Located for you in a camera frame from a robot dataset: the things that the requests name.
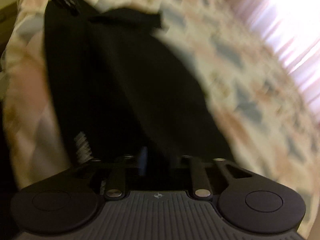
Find black pants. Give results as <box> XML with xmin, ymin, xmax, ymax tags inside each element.
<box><xmin>44</xmin><ymin>0</ymin><xmax>234</xmax><ymax>174</ymax></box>

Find checkered pastel bed quilt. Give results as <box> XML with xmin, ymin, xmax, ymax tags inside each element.
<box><xmin>1</xmin><ymin>0</ymin><xmax>319</xmax><ymax>237</ymax></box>

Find pink curtain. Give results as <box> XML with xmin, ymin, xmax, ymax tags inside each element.
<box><xmin>225</xmin><ymin>0</ymin><xmax>319</xmax><ymax>114</ymax></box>

